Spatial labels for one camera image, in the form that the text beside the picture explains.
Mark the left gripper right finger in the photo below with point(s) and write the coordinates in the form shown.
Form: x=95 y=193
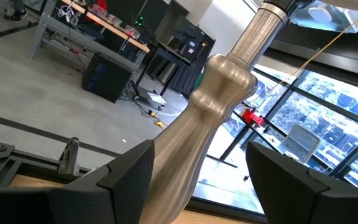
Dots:
x=306 y=199

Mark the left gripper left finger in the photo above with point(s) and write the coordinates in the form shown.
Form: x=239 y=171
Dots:
x=73 y=202

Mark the grey mesh office chair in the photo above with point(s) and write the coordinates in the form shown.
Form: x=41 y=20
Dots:
x=301 y=146

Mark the black metal clamp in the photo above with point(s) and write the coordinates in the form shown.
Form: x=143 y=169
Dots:
x=70 y=155

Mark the red clamp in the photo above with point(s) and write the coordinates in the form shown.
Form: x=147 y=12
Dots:
x=252 y=116

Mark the yellow plug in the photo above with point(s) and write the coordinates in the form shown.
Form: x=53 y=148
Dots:
x=159 y=123

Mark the black box under bench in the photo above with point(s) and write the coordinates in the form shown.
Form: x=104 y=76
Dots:
x=104 y=77

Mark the white box on floor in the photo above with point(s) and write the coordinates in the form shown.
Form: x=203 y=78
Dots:
x=155 y=98

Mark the wooden top workbench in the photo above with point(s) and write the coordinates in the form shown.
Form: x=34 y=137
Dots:
x=73 y=34

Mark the person's foot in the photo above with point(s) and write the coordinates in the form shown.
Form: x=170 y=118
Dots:
x=17 y=14

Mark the black equipment cart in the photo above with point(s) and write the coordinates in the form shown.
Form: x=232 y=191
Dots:
x=185 y=40

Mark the black window frame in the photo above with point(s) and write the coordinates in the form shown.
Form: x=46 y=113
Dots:
x=337 y=63

